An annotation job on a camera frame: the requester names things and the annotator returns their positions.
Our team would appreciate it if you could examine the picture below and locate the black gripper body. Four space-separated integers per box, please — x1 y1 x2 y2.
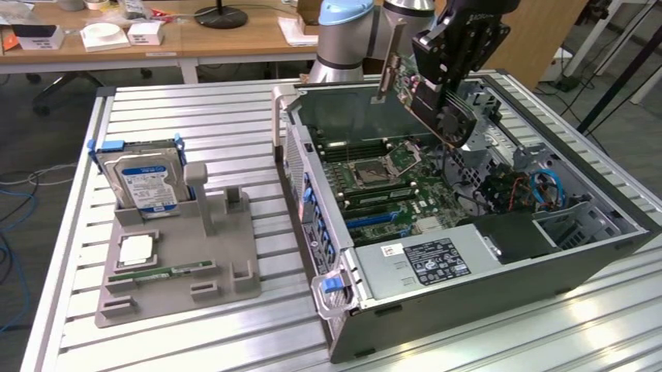
439 0 522 40

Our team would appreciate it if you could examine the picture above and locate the graphics card with metal bracket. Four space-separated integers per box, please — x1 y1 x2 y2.
370 21 481 150

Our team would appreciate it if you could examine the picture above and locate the wooden cabinet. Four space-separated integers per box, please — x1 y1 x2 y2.
468 0 592 88

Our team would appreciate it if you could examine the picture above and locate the black floor pedal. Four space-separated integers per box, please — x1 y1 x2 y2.
556 75 584 93

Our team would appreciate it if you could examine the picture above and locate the open metal socket cover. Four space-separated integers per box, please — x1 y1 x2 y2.
385 139 423 174

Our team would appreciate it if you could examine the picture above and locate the white paper stack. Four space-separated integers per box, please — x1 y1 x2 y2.
278 15 321 47

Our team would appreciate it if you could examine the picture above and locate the brown cardboard box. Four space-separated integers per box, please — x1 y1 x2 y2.
297 0 325 26

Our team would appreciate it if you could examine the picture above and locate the perforated metal drive cage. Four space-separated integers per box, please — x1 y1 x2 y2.
443 112 518 195

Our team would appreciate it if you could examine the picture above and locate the black stand pole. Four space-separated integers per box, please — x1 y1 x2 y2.
577 22 662 135

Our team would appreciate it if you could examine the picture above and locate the CPU socket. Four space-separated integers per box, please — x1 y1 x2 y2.
349 158 399 187

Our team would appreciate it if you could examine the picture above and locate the green motherboard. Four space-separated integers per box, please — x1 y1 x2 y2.
313 131 470 241

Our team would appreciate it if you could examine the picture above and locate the RAM stick with white label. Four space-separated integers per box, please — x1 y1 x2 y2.
355 193 417 207

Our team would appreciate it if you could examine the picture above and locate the black round lamp base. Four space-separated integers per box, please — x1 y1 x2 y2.
194 0 250 30

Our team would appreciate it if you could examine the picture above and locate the silver chipset heat sink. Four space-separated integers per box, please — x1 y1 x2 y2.
417 216 446 233

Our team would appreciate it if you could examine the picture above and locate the blue expansion slot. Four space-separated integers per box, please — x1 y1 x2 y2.
345 211 402 229

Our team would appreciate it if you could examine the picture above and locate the metal disk bay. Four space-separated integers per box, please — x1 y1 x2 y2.
532 201 637 253

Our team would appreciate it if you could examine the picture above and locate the small white labelled box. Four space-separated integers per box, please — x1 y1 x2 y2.
127 21 166 47

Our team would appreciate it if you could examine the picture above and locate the grey power supply unit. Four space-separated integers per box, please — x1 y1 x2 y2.
351 224 504 301

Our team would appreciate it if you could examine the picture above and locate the clear plastic bag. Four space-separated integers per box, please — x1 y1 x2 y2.
118 0 175 20

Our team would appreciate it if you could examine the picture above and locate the blue case release latch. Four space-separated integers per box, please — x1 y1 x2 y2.
319 277 346 298

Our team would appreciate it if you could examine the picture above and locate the white box with round dish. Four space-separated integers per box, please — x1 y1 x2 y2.
80 22 131 53

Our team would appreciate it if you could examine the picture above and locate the open dark grey PC case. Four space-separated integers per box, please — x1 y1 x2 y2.
271 75 662 364

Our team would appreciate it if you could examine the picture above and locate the hard disk in blue caddy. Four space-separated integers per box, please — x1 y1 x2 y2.
87 133 191 222

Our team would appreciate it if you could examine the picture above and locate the grey plastic parts rack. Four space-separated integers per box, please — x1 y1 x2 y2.
95 161 263 329

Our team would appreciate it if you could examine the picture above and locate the black office chair base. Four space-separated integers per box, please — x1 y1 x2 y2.
26 69 108 117

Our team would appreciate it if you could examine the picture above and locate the silver CPU chip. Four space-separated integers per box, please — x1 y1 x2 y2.
118 236 157 267

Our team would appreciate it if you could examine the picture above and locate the white box with black lid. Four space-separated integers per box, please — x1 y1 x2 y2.
11 23 67 51

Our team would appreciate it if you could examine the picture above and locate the green RAM stick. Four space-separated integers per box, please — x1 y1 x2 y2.
111 263 214 283

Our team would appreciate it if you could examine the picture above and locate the orange box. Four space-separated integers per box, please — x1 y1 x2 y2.
0 29 20 55

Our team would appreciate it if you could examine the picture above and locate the white wall box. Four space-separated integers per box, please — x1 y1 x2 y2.
537 48 576 82

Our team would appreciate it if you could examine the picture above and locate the blue data wire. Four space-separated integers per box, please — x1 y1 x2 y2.
530 168 568 212

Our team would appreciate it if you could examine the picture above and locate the wooden desk white frame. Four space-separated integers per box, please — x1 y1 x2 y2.
0 0 466 84

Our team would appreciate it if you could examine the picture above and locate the white floor cable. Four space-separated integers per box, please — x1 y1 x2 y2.
0 162 79 187

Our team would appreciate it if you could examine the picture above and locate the blue floor cable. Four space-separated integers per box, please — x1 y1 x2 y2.
0 189 40 334

